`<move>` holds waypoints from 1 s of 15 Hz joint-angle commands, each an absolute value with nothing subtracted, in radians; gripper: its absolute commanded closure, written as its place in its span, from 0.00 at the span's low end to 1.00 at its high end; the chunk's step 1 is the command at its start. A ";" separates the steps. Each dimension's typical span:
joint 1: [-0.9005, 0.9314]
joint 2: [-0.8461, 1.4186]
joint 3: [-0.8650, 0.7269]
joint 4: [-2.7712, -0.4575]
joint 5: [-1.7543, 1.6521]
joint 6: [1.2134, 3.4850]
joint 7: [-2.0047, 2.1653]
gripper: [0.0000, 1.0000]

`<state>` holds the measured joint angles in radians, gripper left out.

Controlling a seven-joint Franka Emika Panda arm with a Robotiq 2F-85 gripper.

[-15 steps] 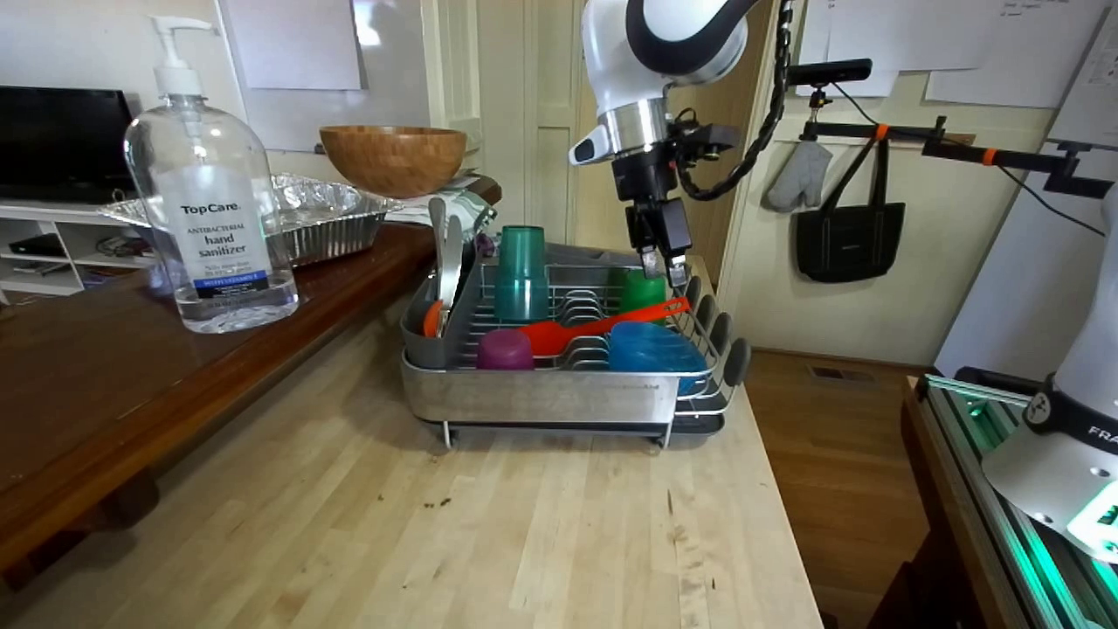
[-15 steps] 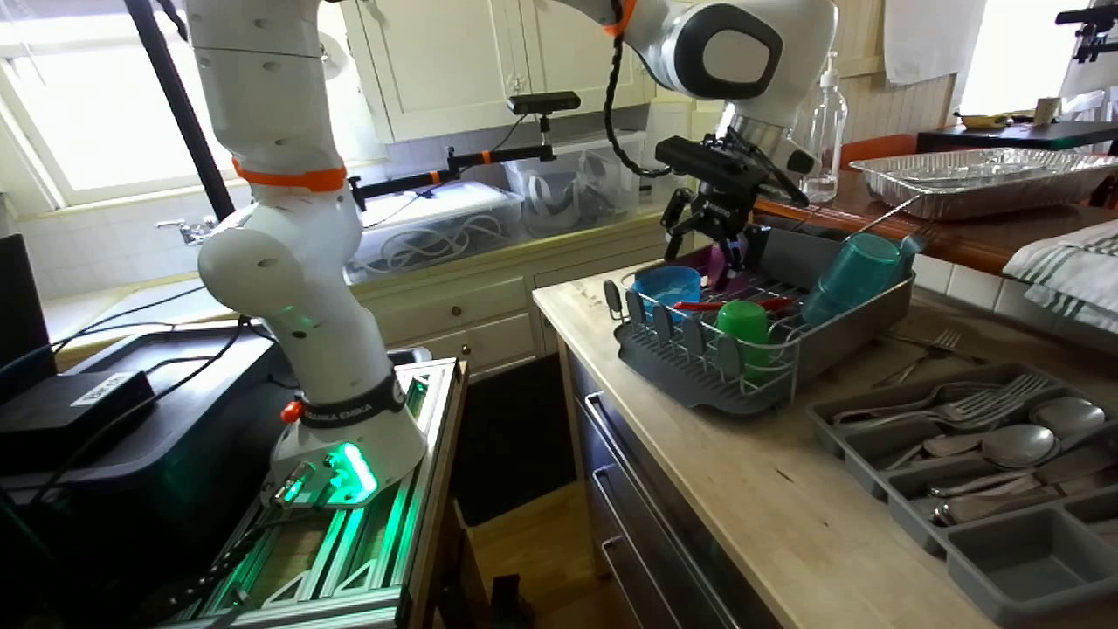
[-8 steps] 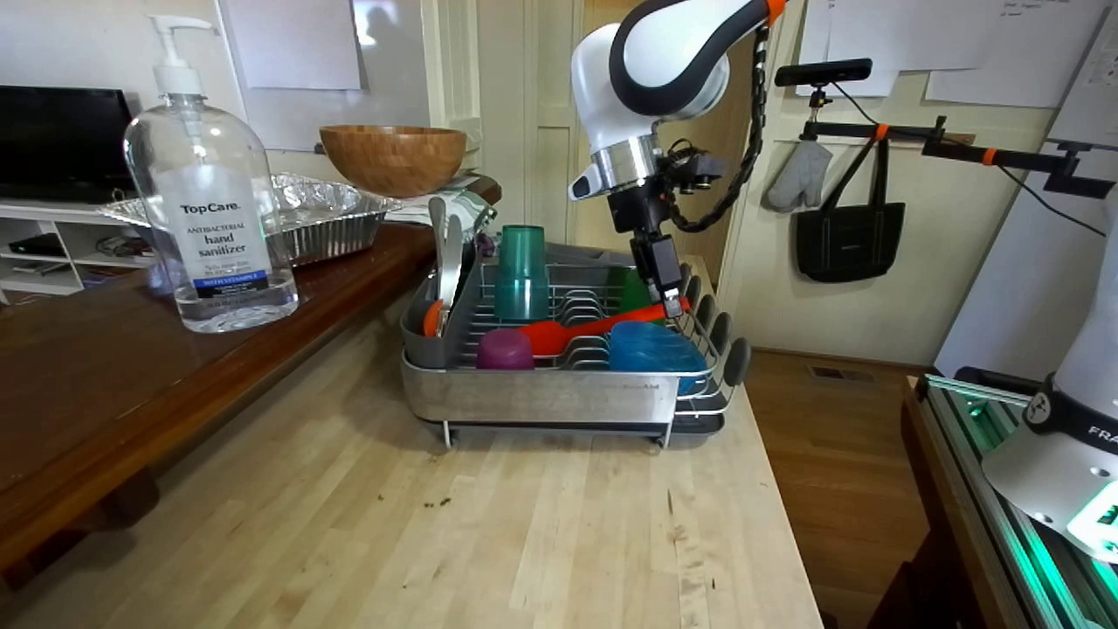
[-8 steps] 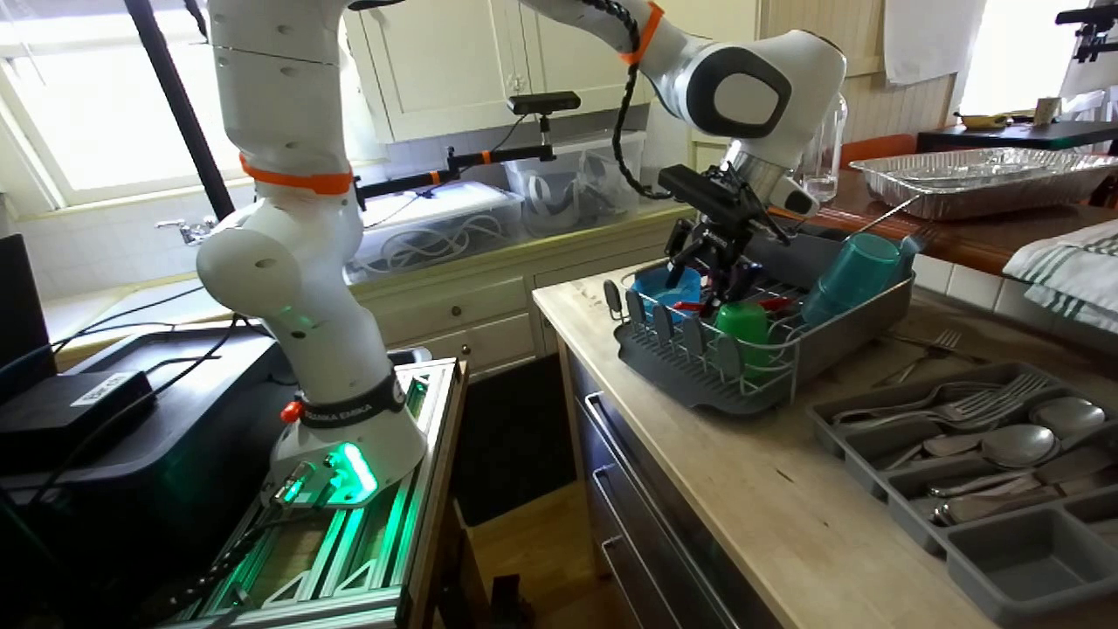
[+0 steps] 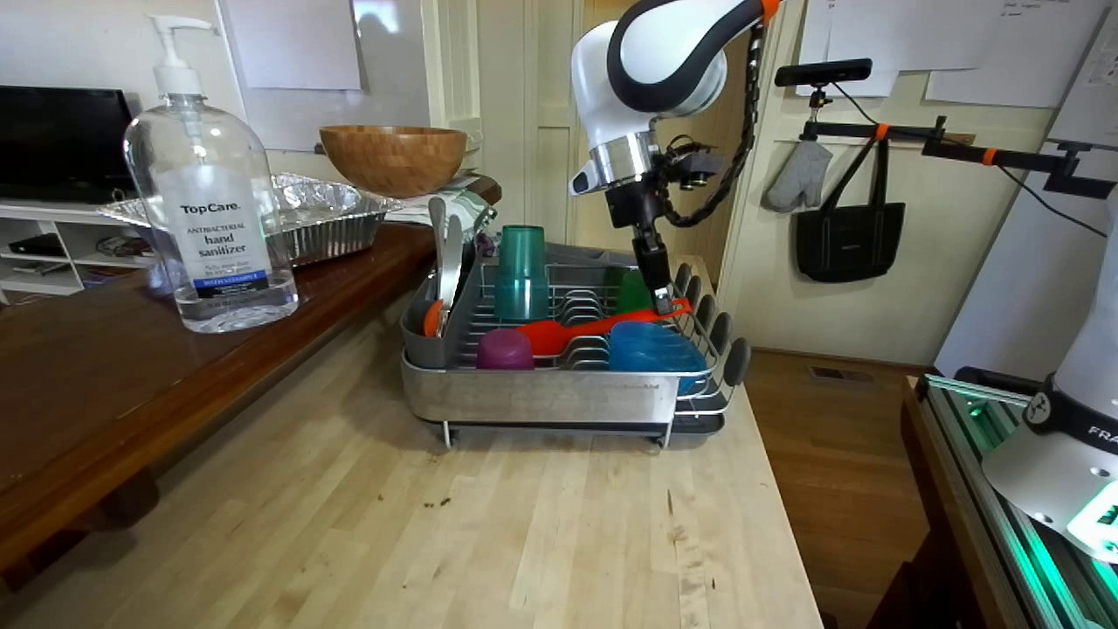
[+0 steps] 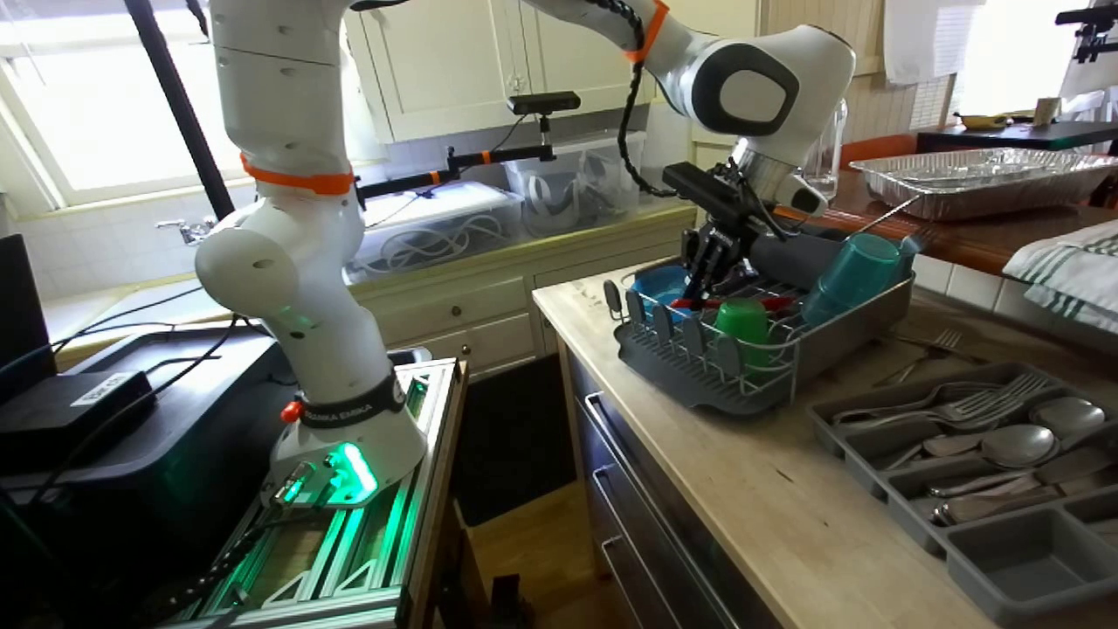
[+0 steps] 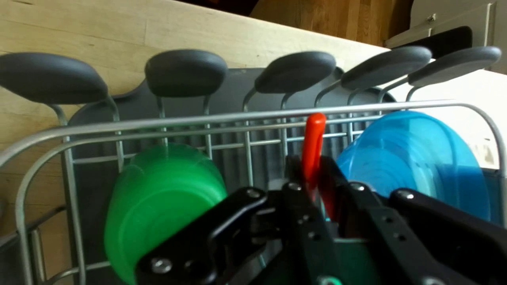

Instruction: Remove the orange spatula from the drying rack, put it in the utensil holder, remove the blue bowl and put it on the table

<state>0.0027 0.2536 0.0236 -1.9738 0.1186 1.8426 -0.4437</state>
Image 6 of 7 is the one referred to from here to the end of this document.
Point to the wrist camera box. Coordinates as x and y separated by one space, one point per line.
701 182

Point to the aluminium foil tray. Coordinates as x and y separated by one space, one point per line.
992 178

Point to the clear plastic storage bin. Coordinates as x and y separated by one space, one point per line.
547 199

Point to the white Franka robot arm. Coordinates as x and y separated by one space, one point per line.
291 266

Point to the black equipment case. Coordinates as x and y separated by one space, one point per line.
118 527

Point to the grey counter drawers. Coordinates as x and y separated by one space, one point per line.
652 546

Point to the teal plastic cup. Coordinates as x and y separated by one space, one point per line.
857 273

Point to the black flat box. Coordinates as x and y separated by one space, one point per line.
73 426

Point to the white green striped towel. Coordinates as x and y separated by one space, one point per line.
1070 273

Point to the grey steel dish rack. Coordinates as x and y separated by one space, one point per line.
701 373

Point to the silver metal spoon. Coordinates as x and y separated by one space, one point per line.
1021 444
1070 419

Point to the black bar camera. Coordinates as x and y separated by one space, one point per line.
547 104

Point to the black camera on stand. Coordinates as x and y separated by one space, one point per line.
1088 23

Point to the white drawer cabinet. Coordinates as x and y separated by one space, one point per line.
490 308

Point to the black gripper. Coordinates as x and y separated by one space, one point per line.
737 232

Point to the small silver teaspoon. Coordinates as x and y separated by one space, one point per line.
972 510

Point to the black diagonal pole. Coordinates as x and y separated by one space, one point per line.
179 110

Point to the aluminium robot base cart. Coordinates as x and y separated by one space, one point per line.
351 560

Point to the white hanging cloth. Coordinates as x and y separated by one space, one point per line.
931 39

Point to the orange spatula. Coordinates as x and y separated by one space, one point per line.
786 305

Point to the grey cutlery tray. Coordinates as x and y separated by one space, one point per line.
1027 560

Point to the silver table knife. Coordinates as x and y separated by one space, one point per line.
992 479

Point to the silver metal fork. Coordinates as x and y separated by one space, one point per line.
992 398

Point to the bright window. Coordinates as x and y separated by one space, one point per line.
93 118

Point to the green plastic cup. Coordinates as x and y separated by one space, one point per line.
745 319

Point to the white wall cabinet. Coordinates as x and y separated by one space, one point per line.
465 59

